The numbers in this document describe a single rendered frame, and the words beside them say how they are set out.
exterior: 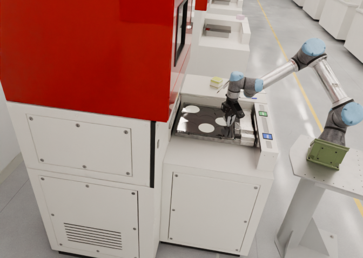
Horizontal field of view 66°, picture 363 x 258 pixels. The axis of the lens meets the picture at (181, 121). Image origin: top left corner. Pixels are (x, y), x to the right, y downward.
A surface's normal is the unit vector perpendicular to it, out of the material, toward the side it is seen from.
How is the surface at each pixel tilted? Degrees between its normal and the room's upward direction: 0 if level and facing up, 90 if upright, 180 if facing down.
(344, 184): 0
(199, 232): 90
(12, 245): 0
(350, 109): 54
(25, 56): 90
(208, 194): 90
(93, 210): 90
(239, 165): 0
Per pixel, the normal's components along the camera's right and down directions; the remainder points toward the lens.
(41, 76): -0.15, 0.53
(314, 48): -0.15, -0.29
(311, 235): -0.40, 0.48
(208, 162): 0.07, -0.84
